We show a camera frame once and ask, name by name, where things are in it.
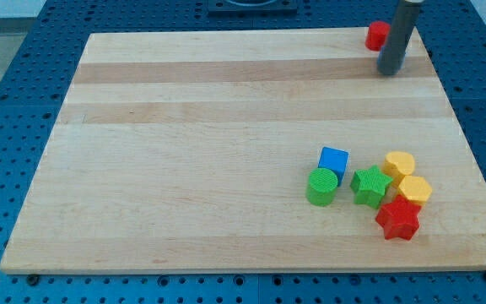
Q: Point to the red star block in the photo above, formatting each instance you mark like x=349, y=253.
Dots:
x=399, y=218

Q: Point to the blue cube block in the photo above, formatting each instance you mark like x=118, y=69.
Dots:
x=335, y=160

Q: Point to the light wooden board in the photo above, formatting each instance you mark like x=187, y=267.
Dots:
x=189, y=152

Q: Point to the green cylinder block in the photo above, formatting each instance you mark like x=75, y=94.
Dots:
x=321, y=187

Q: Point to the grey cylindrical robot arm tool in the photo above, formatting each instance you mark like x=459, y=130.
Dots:
x=392, y=54

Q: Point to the yellow heart block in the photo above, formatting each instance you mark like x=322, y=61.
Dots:
x=397, y=165

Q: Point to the green star block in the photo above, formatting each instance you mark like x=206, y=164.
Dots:
x=370, y=186

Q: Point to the yellow hexagon block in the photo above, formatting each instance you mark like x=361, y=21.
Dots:
x=415, y=189

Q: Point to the red cylinder block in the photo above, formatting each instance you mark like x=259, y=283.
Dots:
x=376, y=35

